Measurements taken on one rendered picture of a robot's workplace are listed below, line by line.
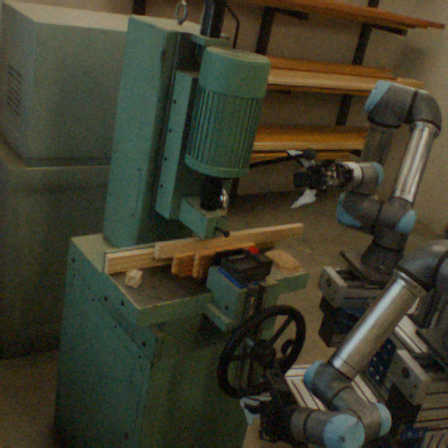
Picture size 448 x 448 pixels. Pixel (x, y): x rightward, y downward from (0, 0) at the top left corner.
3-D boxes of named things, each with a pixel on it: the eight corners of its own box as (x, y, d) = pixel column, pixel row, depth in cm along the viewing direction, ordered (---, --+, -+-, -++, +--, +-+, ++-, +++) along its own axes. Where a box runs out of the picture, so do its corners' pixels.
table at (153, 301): (153, 351, 142) (156, 330, 139) (98, 286, 163) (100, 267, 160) (327, 304, 178) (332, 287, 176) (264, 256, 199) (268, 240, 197)
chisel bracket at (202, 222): (202, 245, 166) (207, 217, 162) (176, 223, 175) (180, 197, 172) (223, 241, 170) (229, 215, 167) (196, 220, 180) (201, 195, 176)
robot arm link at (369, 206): (370, 233, 176) (381, 199, 172) (334, 221, 179) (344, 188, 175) (374, 225, 183) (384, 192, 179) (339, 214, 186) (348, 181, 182)
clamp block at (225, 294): (230, 321, 154) (237, 292, 150) (202, 295, 163) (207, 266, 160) (273, 310, 163) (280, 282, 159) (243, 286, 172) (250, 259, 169)
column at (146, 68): (130, 266, 184) (165, 29, 155) (99, 234, 199) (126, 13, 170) (190, 256, 198) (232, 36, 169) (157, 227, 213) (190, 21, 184)
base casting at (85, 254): (150, 364, 157) (155, 336, 154) (65, 261, 197) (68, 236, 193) (275, 329, 184) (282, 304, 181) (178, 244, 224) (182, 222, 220)
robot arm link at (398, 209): (448, 111, 194) (407, 242, 179) (415, 102, 197) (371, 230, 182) (456, 90, 183) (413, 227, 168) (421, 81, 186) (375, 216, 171)
